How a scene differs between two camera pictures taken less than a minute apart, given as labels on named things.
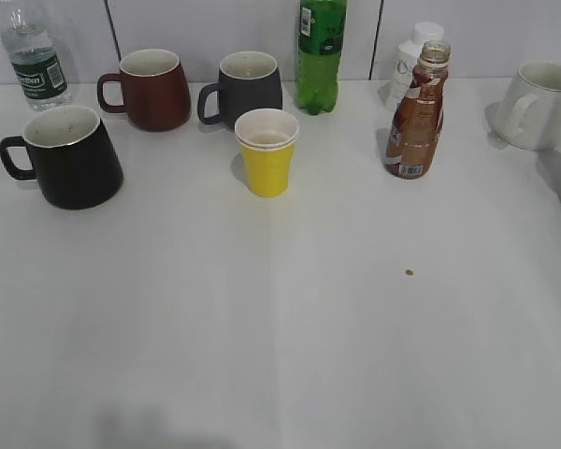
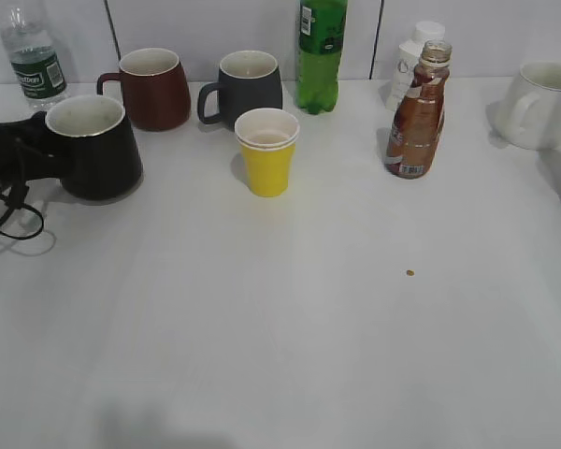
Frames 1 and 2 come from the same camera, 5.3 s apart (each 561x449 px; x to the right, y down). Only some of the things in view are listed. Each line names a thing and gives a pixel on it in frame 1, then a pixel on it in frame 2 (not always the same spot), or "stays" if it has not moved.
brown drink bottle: [418, 122] stays
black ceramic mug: [75, 164] → [106, 162]
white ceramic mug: [540, 108] stays
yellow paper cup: [267, 138] stays
